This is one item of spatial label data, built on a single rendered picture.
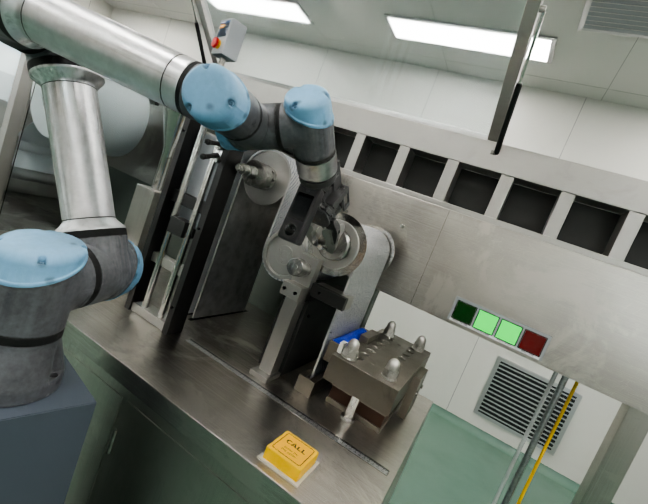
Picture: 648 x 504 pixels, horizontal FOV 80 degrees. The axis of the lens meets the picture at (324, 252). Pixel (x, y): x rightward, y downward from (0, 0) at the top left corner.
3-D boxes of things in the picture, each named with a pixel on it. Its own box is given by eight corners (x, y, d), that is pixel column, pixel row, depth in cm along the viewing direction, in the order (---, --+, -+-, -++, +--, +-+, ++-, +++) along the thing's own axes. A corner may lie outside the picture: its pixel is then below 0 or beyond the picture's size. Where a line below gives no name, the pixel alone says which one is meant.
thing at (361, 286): (322, 345, 90) (351, 272, 87) (356, 330, 111) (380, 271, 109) (324, 346, 89) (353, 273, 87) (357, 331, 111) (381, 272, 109)
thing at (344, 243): (353, 251, 85) (324, 265, 87) (356, 251, 87) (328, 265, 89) (339, 221, 86) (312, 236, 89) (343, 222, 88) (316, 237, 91)
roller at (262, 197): (237, 195, 102) (254, 144, 101) (284, 209, 125) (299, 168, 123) (278, 212, 97) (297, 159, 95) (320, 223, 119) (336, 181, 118)
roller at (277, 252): (256, 268, 97) (272, 223, 96) (303, 268, 121) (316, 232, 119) (294, 287, 93) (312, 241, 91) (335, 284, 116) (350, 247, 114)
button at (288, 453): (261, 458, 64) (266, 445, 63) (283, 441, 70) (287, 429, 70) (295, 484, 61) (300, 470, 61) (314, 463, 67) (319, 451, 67)
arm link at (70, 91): (37, 314, 65) (-17, -20, 62) (99, 297, 80) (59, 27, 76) (102, 308, 63) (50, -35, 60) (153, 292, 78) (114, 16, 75)
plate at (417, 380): (396, 415, 94) (413, 375, 93) (405, 402, 103) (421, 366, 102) (405, 421, 93) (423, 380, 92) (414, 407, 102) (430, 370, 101)
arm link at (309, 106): (281, 81, 63) (333, 79, 62) (292, 139, 71) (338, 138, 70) (273, 108, 58) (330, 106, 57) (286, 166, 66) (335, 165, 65)
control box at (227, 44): (205, 50, 110) (216, 15, 108) (225, 62, 114) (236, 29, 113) (215, 50, 105) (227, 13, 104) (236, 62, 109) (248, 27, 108)
